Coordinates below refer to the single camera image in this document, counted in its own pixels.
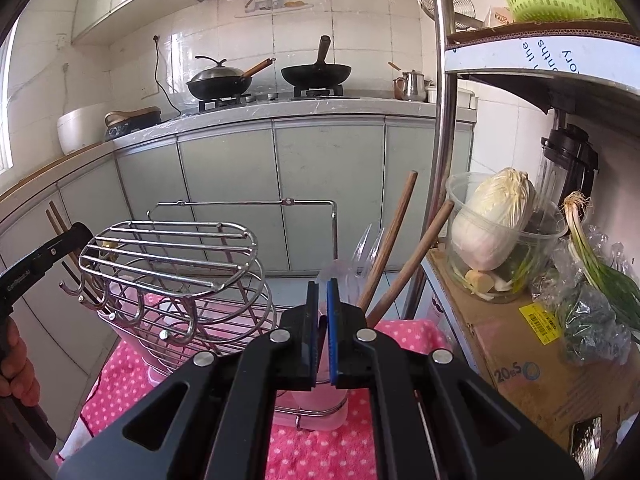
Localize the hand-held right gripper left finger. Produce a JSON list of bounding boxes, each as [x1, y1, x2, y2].
[[56, 281, 321, 480]]

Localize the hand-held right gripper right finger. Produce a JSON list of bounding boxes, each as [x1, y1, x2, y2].
[[326, 279, 586, 480]]

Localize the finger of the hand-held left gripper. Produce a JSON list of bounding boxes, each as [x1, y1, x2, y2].
[[27, 221, 95, 275]]

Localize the bamboo chopstick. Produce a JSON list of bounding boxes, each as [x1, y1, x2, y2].
[[46, 207, 88, 303], [52, 204, 96, 301]]

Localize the clear plastic fork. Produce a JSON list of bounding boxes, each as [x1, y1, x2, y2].
[[350, 222, 386, 306]]

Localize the dark wooden chopstick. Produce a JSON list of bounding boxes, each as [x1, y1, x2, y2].
[[367, 201, 455, 328], [357, 171, 418, 308]]

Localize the metal wire utensil rack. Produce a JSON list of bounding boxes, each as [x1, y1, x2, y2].
[[59, 199, 351, 433]]

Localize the person's left hand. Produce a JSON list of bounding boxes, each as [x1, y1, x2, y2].
[[0, 319, 42, 406]]

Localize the white rice cooker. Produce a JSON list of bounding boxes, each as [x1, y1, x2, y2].
[[57, 106, 115, 156]]

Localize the pink polka dot blanket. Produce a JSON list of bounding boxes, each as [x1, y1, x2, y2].
[[55, 317, 451, 480]]

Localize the black electric cooker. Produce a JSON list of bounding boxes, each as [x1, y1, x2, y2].
[[104, 106, 163, 142]]

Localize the ginger piece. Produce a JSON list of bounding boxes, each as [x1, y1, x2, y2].
[[465, 269, 497, 294]]

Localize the cardboard box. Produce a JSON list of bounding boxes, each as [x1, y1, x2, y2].
[[427, 247, 640, 453]]

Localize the grey kitchen cabinets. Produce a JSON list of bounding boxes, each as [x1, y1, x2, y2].
[[0, 110, 476, 311]]

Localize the napa cabbage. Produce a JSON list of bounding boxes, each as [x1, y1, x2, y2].
[[450, 167, 538, 271]]

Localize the clear plastic bowl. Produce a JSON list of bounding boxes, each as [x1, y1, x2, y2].
[[445, 172, 569, 304]]

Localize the metal shelf pole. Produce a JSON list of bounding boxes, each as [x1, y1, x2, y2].
[[405, 0, 457, 321]]

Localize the metal wok lid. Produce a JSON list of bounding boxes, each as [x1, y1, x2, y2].
[[187, 55, 246, 86]]

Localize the gas stove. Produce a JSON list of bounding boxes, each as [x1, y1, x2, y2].
[[197, 85, 361, 112]]

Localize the stainless steel kettle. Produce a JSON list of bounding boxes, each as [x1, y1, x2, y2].
[[392, 70, 436, 103]]

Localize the black wok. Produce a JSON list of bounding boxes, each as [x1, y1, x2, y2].
[[280, 35, 353, 88]]

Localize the plastic bag of greens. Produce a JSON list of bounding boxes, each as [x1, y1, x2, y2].
[[532, 240, 633, 366]]

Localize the green scallion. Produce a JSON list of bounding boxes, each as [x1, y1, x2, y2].
[[562, 191, 640, 343]]

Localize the metal grater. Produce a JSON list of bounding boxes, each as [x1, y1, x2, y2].
[[570, 415, 604, 472]]

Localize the black blender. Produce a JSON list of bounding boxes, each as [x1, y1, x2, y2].
[[536, 122, 599, 213]]

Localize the black power cable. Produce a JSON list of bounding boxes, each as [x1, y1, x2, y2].
[[151, 35, 182, 117]]

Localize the wok with wooden handle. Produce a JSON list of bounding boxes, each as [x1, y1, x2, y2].
[[187, 57, 277, 102]]

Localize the glass wall shelf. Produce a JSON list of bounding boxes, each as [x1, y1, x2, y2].
[[234, 0, 316, 18]]

